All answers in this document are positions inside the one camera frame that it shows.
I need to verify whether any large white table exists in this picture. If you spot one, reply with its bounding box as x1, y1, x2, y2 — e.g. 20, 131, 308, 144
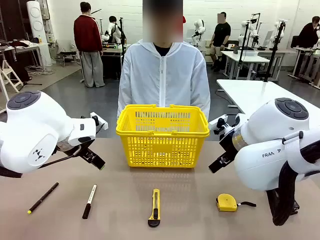
215, 78, 320, 121

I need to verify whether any person in black t-shirt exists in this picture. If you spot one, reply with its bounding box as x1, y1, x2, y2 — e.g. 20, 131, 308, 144
209, 11, 232, 72

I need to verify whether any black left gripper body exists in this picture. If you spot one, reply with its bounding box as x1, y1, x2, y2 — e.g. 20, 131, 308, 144
56, 140, 94, 161

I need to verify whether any grey cluttered table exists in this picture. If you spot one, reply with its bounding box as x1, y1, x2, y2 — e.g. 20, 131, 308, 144
0, 39, 51, 74

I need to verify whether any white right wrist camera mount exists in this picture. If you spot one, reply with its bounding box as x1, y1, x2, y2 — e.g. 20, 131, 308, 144
208, 114, 229, 131

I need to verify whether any yellow tape measure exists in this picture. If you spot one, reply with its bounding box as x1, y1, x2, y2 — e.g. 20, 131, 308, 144
216, 193, 257, 213

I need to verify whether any white marker with black cap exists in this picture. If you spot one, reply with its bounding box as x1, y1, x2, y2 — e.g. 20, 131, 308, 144
82, 184, 98, 220

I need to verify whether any person in white hoodie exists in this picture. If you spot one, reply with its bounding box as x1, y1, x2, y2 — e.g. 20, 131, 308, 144
116, 0, 212, 121

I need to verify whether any black camera stand pole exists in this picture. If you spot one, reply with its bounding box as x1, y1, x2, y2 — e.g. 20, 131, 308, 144
238, 12, 261, 64
264, 20, 286, 81

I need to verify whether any yellow utility knife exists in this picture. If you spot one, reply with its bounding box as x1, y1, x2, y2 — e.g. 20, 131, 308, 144
147, 188, 161, 228

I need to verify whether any wooden folding step ladder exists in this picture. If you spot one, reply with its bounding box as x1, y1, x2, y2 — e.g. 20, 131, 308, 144
0, 59, 25, 94

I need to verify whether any yellow plastic shopping basket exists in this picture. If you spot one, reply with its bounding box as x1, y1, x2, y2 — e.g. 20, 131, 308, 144
115, 103, 211, 169

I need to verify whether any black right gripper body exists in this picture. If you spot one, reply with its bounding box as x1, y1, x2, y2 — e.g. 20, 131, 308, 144
219, 125, 238, 161

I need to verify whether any black pen with yellow ends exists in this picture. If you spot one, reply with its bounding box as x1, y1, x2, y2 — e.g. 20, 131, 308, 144
27, 181, 60, 215

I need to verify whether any small white table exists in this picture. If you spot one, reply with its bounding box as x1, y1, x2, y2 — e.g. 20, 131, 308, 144
220, 49, 271, 79

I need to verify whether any white tower air conditioner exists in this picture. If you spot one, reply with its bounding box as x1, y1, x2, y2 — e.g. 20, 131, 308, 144
26, 0, 53, 67

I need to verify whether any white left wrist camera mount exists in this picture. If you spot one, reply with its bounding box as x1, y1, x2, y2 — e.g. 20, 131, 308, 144
89, 112, 109, 131

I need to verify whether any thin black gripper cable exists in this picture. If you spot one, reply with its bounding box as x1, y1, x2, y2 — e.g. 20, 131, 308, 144
36, 145, 82, 171

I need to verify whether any person in dark sweater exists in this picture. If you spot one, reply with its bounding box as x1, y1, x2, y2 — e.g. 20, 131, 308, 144
298, 16, 320, 49

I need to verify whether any person in red jacket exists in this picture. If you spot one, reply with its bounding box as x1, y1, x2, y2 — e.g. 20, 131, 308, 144
73, 1, 106, 89

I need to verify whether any black cable bundle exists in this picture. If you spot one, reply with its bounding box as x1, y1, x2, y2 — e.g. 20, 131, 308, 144
265, 142, 320, 226

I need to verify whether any black and white humanoid robot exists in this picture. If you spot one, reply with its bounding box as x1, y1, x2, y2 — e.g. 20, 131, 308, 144
100, 15, 121, 45

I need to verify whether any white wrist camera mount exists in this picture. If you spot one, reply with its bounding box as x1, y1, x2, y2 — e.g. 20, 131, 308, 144
208, 114, 229, 131
89, 112, 109, 131

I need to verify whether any white velcro strap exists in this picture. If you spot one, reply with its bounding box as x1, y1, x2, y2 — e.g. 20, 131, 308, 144
282, 130, 305, 154

